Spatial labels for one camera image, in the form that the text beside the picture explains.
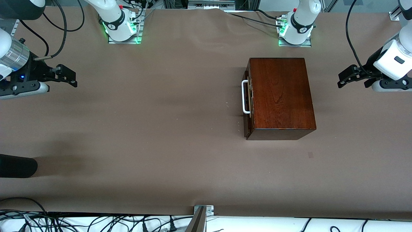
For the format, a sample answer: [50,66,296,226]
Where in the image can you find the dark brown wooden cabinet box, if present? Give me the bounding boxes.
[244,57,317,141]

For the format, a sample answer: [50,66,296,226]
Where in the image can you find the black ribbed cylinder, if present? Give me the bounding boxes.
[0,154,38,178]

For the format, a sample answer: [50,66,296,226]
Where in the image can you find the brown paper table cover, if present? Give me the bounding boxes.
[0,6,412,217]

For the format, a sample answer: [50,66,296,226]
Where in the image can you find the metal equipment rack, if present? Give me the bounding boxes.
[163,0,259,11]

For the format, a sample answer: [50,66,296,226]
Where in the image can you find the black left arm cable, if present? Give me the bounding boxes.
[345,0,383,78]

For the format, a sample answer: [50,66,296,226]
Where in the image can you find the thin black cable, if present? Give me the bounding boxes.
[19,20,50,57]
[42,0,86,33]

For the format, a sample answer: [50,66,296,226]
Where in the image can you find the thick black cable metal plug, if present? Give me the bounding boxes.
[34,0,68,62]

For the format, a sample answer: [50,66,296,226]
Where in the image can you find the tangled black cables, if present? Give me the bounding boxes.
[0,197,193,232]

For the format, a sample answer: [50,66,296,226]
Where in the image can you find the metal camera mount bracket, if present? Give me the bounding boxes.
[185,205,215,232]

